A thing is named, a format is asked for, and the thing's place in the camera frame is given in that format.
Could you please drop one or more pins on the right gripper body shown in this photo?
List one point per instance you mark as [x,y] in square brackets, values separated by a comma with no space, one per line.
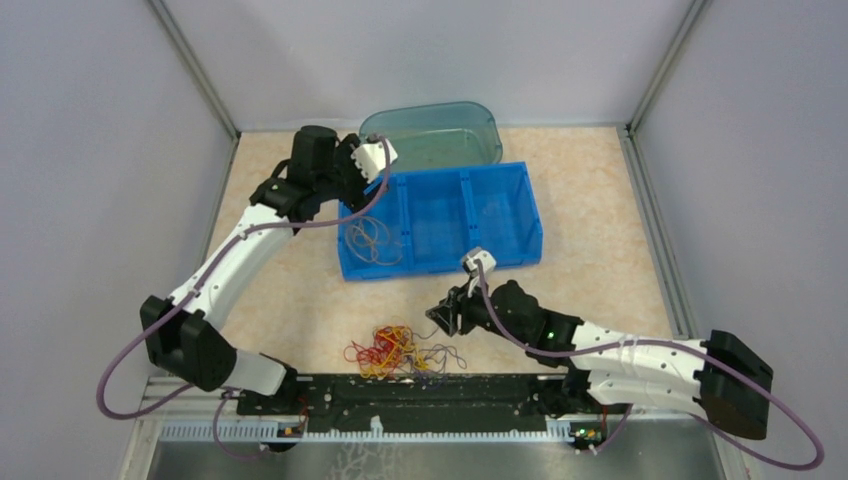
[475,310]

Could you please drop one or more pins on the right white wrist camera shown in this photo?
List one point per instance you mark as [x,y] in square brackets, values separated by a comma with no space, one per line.
[477,263]

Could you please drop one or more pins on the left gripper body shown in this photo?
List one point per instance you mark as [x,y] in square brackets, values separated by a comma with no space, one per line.
[350,184]

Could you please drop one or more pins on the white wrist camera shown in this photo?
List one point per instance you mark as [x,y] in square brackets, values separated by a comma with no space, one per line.
[373,156]
[477,263]

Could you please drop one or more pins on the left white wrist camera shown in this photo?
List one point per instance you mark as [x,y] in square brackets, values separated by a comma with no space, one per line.
[373,156]

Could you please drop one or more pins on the white slotted cable duct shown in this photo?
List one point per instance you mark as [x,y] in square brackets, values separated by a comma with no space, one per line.
[269,432]

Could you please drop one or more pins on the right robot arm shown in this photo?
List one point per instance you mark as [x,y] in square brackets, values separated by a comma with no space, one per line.
[719,379]

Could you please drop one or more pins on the teal translucent plastic tub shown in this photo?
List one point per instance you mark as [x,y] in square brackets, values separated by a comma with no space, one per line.
[437,136]

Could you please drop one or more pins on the blue three-compartment bin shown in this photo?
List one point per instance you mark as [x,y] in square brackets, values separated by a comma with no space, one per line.
[428,220]

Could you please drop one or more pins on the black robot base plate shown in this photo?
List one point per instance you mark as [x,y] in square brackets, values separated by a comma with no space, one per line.
[453,404]

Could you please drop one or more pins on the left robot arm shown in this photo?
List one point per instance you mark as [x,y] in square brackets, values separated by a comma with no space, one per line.
[183,330]

